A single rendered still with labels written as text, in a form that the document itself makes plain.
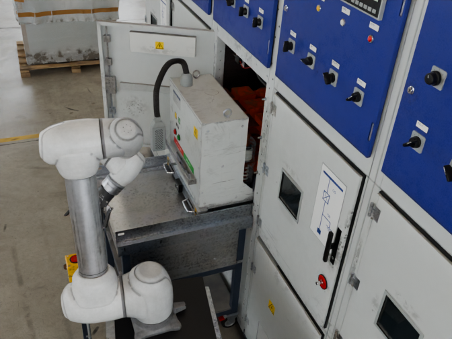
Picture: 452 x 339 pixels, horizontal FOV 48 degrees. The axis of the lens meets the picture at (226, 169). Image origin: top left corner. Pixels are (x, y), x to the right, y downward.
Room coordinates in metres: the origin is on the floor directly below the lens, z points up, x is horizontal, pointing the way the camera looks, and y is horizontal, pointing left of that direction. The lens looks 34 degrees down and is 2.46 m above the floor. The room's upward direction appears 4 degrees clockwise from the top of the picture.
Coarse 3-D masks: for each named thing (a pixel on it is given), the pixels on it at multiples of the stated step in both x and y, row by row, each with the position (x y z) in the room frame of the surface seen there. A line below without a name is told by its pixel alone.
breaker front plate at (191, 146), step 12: (180, 96) 2.19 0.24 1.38; (180, 108) 2.19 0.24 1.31; (180, 120) 2.19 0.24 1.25; (192, 120) 2.02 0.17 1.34; (180, 132) 2.19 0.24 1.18; (192, 132) 2.02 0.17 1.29; (180, 144) 2.18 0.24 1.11; (192, 144) 2.02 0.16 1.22; (180, 156) 2.18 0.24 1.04; (192, 156) 2.01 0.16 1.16; (192, 192) 2.00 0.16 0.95
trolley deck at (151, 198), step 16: (144, 176) 2.25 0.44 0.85; (160, 176) 2.27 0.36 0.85; (128, 192) 2.10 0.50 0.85; (144, 192) 2.11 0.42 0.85; (160, 192) 2.12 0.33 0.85; (176, 192) 2.13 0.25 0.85; (128, 208) 1.97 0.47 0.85; (144, 208) 1.98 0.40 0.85; (160, 208) 1.99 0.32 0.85; (176, 208) 2.00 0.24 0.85; (112, 224) 1.84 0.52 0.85; (128, 224) 1.85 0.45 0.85; (144, 224) 1.86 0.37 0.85; (224, 224) 1.90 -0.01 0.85; (240, 224) 1.93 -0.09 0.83; (144, 240) 1.75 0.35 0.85; (160, 240) 1.77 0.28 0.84; (176, 240) 1.80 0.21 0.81
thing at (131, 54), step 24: (120, 24) 2.57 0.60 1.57; (144, 24) 2.58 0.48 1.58; (120, 48) 2.60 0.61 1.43; (144, 48) 2.57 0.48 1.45; (168, 48) 2.56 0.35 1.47; (192, 48) 2.55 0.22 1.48; (120, 72) 2.60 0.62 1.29; (144, 72) 2.59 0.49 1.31; (168, 72) 2.59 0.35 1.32; (120, 96) 2.60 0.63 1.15; (144, 96) 2.59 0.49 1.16; (168, 96) 2.59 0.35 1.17; (144, 120) 2.59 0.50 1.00; (168, 120) 2.59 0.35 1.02; (144, 144) 2.57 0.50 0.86
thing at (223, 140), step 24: (192, 96) 2.17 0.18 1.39; (216, 96) 2.19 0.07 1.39; (216, 120) 1.95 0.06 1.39; (240, 120) 1.99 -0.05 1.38; (216, 144) 1.94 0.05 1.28; (240, 144) 1.99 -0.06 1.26; (216, 168) 1.95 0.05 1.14; (240, 168) 2.00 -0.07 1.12; (216, 192) 1.95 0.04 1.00; (240, 192) 2.00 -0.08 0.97
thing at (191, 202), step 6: (168, 156) 2.35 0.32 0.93; (174, 168) 2.24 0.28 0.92; (174, 174) 2.24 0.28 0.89; (180, 180) 2.14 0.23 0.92; (186, 186) 2.08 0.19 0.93; (186, 192) 2.05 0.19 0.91; (186, 198) 2.04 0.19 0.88; (192, 198) 1.99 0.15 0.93; (192, 204) 1.96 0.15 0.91; (192, 210) 1.96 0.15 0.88; (198, 210) 1.90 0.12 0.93; (204, 210) 1.90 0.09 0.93
